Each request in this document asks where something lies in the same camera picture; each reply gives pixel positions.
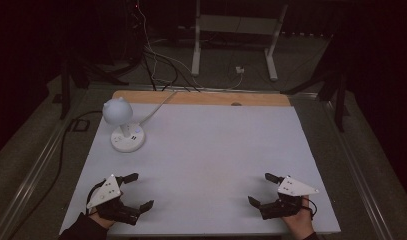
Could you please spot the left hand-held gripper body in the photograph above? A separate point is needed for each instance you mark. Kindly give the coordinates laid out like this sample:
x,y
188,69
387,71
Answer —
x,y
106,195

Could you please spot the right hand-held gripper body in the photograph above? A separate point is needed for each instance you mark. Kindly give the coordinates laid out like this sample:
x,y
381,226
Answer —
x,y
289,200

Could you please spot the person's right hand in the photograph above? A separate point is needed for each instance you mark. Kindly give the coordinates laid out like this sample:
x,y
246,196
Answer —
x,y
299,223

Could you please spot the person's left hand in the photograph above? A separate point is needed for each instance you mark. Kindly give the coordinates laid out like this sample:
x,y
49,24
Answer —
x,y
101,220

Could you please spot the white round desk lamp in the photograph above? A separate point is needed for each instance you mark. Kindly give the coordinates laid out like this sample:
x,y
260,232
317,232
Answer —
x,y
122,130

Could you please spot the white table mat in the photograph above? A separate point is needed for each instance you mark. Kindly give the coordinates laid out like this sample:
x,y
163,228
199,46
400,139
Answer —
x,y
204,166

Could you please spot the black tripod stand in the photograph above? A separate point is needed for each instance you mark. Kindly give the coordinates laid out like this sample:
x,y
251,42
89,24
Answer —
x,y
331,90

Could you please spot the white plug adapter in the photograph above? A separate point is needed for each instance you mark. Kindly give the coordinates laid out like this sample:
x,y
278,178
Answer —
x,y
240,70

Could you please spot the metal floor rail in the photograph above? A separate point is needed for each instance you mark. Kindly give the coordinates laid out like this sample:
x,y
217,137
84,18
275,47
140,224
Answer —
x,y
354,160
34,166

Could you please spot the white metal stand frame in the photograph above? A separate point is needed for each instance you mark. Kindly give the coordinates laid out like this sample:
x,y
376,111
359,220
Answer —
x,y
236,25

